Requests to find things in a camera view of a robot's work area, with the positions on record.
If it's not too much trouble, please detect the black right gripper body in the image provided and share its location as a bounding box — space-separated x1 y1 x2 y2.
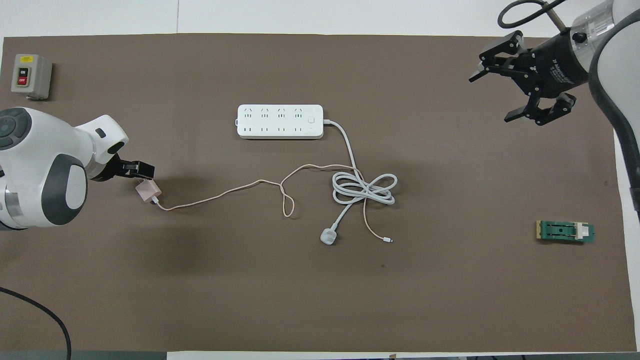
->
525 31 591 99

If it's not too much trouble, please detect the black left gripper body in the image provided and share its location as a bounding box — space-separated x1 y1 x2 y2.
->
91 154 126 182

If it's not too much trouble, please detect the pink charger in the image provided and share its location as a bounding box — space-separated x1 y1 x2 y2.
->
135 180 163 205

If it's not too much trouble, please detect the pink charging cable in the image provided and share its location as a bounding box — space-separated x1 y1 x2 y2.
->
154 164 395 244

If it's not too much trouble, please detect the white power strip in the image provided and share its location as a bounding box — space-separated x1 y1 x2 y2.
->
236 104 325 140

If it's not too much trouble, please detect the green board on yellow sponge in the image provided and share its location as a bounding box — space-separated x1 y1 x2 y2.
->
536 219 596 246

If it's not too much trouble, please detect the brown table mat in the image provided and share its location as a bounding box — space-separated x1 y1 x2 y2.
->
0 33 638 353

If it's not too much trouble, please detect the grey switch box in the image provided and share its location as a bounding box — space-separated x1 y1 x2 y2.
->
11 53 53 101

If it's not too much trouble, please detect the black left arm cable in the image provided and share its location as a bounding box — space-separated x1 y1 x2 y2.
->
0 286 73 360

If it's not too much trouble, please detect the white power strip cord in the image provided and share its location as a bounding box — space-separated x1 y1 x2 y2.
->
320 119 399 246

